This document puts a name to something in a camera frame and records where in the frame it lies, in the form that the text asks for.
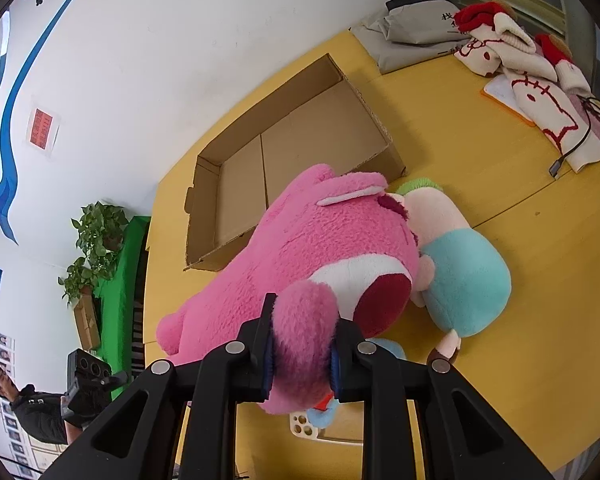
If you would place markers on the white perforated tray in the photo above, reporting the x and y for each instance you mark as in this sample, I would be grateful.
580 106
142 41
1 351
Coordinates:
299 427

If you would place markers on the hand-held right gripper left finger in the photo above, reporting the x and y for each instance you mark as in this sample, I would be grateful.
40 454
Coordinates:
267 357

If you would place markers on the potted green plant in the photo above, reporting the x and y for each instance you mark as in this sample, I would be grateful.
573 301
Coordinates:
102 225
82 277

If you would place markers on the blue wall decal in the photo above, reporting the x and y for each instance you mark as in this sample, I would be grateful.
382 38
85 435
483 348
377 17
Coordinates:
2 195

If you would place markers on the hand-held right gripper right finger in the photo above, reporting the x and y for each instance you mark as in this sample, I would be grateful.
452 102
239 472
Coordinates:
336 371

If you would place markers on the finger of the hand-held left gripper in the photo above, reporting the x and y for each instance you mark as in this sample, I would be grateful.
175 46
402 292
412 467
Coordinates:
115 379

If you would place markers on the row of wall photos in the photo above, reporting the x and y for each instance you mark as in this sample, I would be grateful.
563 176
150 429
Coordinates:
5 355

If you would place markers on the red and white plush toys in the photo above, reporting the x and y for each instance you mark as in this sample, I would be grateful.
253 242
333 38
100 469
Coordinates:
540 90

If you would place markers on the plush doll with green hair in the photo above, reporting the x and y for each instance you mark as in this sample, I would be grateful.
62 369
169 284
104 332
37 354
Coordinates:
460 280

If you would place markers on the green cloth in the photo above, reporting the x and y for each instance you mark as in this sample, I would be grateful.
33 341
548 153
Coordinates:
122 300

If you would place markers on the light blue plush toy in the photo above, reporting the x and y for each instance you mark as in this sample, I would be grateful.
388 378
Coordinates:
387 348

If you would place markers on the orange-edged white pad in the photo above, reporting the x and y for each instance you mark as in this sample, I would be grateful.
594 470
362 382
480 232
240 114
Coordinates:
500 92

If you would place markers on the grey cloth bag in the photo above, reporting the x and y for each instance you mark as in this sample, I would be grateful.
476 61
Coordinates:
405 45

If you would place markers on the small cardboard box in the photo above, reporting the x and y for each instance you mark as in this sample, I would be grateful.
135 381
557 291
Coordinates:
87 322

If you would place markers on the red wall notice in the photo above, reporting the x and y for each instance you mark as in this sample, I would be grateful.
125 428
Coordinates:
43 127

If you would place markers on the pink plush bear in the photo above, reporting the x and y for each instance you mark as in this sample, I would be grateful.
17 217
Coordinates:
320 240

